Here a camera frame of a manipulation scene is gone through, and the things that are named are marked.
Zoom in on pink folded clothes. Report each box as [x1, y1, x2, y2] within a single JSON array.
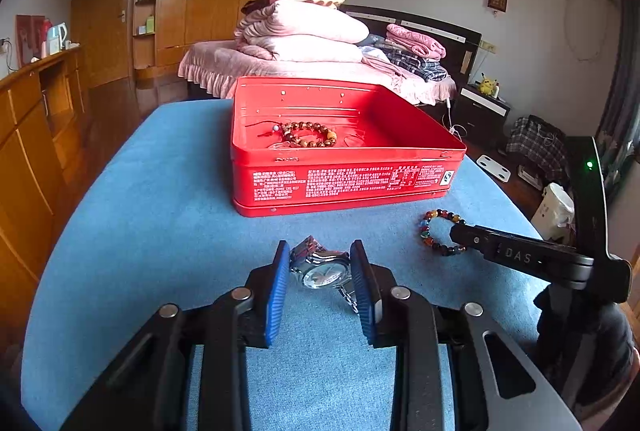
[[386, 24, 447, 59]]

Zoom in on dark nightstand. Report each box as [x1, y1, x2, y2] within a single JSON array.
[[457, 84, 512, 149]]

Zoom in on plaid bag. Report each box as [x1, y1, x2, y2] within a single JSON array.
[[506, 115, 571, 184]]

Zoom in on wooden sideboard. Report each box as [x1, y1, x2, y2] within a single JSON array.
[[0, 46, 91, 342]]

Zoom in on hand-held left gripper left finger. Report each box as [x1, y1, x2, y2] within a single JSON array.
[[60, 240, 291, 431]]

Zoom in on silver wristwatch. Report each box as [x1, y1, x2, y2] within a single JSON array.
[[289, 235, 361, 314]]

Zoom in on white bathroom scale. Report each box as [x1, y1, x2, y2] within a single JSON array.
[[475, 154, 513, 183]]

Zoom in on wooden door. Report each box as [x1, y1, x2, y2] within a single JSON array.
[[70, 0, 138, 89]]

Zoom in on pink folded quilt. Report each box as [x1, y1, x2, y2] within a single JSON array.
[[237, 35, 363, 63], [235, 0, 371, 49]]

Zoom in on multicolour bead bracelet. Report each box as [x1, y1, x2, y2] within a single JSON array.
[[419, 208, 468, 258]]

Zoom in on blue tablecloth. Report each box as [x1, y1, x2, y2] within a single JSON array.
[[20, 98, 556, 431]]

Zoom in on white electric kettle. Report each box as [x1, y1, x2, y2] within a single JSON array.
[[48, 22, 69, 52]]

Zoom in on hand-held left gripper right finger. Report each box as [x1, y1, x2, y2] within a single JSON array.
[[350, 240, 583, 431]]

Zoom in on yellow plush toy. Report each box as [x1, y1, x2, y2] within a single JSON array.
[[477, 72, 500, 96]]

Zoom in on white charger cable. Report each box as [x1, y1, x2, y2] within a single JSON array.
[[447, 98, 468, 137]]

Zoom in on brown wooden bead bracelet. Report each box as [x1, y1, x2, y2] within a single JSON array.
[[272, 121, 339, 150]]

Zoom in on plaid folded clothes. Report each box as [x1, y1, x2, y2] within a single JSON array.
[[367, 36, 448, 82]]

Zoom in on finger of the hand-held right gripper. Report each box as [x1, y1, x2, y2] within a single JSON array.
[[449, 222, 496, 259]]

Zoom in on red framed picture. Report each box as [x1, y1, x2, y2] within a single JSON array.
[[15, 14, 46, 68]]

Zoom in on bed with dark headboard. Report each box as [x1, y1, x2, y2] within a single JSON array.
[[178, 4, 483, 107]]

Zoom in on red tin box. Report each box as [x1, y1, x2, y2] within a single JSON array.
[[230, 76, 467, 218]]

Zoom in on thin wall cable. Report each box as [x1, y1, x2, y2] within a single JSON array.
[[564, 0, 603, 62]]

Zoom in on patterned curtain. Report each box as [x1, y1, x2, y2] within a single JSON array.
[[595, 76, 640, 222]]

